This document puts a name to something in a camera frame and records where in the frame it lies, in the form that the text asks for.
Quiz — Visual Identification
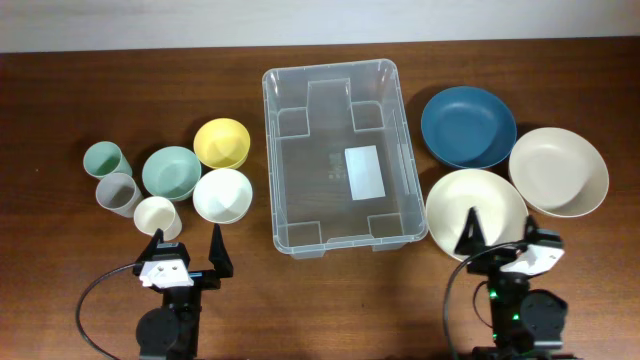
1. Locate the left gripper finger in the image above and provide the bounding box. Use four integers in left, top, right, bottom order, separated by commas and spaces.
136, 228, 164, 264
208, 224, 234, 278

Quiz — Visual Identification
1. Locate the cream cup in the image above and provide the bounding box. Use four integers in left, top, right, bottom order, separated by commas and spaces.
134, 196, 182, 241

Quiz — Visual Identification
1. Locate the cream plate front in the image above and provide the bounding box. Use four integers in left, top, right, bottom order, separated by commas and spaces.
425, 169, 528, 261

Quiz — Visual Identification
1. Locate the beige plate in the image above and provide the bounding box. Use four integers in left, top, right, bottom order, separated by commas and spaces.
508, 127, 609, 218

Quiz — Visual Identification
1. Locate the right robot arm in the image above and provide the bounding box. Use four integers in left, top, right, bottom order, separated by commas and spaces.
443, 208, 575, 359

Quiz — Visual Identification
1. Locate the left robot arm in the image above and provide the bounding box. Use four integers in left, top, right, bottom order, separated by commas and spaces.
133, 225, 234, 360

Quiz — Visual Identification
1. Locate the white bowl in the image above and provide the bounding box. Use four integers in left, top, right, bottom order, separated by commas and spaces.
192, 169, 253, 224

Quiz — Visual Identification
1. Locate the grey cup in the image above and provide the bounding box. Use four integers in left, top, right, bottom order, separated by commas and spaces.
95, 173, 143, 218

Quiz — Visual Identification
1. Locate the mint green bowl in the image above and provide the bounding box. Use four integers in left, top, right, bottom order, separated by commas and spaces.
142, 146, 202, 202

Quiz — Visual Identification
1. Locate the mint green cup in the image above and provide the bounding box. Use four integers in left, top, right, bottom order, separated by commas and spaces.
83, 141, 133, 179

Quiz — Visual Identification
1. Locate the yellow bowl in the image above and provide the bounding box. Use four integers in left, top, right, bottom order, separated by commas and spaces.
193, 118, 251, 169

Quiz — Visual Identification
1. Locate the white label in bin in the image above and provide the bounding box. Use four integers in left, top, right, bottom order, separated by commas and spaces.
345, 145, 386, 201

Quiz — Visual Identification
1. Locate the clear plastic storage bin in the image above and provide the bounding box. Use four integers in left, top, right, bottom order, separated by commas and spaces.
262, 59, 428, 259

